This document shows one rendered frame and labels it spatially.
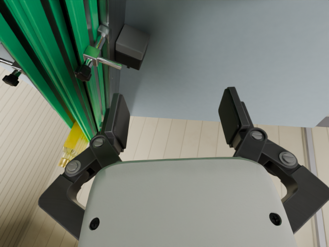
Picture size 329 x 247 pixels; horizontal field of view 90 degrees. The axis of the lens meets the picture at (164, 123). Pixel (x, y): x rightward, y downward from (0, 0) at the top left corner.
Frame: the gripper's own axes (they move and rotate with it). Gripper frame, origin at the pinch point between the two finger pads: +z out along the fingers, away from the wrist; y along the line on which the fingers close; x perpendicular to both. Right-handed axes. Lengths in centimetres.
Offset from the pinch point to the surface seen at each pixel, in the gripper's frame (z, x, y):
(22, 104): 144, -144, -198
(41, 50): 23.7, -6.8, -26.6
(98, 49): 21.9, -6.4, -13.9
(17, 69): 27.6, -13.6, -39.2
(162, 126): 128, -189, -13
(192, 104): 44, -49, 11
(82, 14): 20.6, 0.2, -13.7
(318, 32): 29.9, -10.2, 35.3
